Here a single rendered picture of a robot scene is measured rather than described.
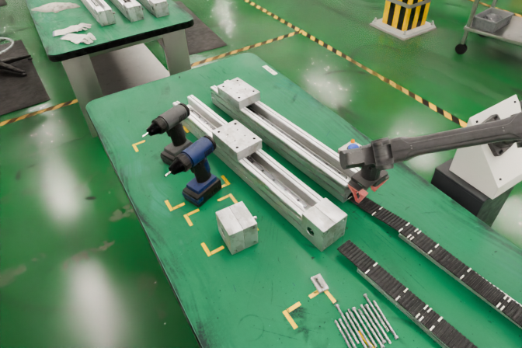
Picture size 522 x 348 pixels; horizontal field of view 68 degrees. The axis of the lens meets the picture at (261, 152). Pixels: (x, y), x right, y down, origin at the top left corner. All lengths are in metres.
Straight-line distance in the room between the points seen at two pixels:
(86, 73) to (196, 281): 1.85
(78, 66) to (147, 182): 1.39
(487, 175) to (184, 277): 1.01
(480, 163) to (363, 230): 0.46
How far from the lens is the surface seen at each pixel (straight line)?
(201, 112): 1.64
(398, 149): 1.07
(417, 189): 1.43
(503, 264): 1.34
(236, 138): 1.37
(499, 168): 1.48
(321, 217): 1.16
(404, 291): 1.14
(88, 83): 2.75
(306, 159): 1.36
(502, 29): 4.20
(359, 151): 1.13
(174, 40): 2.80
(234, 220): 1.15
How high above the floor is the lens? 1.76
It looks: 41 degrees down
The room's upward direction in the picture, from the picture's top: 3 degrees counter-clockwise
